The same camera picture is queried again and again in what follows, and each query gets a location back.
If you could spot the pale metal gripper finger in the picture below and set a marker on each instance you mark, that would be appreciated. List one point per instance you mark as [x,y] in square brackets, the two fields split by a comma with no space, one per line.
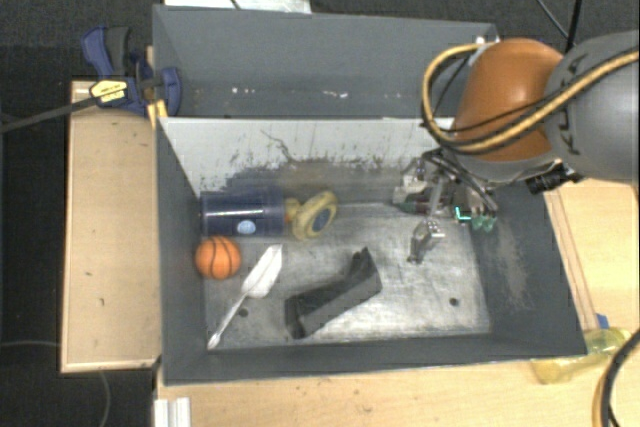
[422,240]
[407,194]

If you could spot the grey metal bin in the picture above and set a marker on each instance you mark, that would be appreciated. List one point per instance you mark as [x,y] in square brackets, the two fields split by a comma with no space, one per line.
[425,295]

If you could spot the black flat block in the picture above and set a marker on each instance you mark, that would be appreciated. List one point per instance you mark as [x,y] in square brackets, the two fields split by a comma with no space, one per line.
[332,297]

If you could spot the dark blue cylinder container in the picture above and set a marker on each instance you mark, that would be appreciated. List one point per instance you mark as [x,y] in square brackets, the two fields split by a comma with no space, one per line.
[240,212]

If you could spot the orange toy basketball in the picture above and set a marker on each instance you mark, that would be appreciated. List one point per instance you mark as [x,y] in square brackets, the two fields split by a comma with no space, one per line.
[218,257]

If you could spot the pale wood flat board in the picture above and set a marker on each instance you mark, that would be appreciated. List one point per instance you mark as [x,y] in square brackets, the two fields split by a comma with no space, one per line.
[112,235]

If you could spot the black cylinder on white bracket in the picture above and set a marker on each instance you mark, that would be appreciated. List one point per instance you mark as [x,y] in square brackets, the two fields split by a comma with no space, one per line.
[547,180]

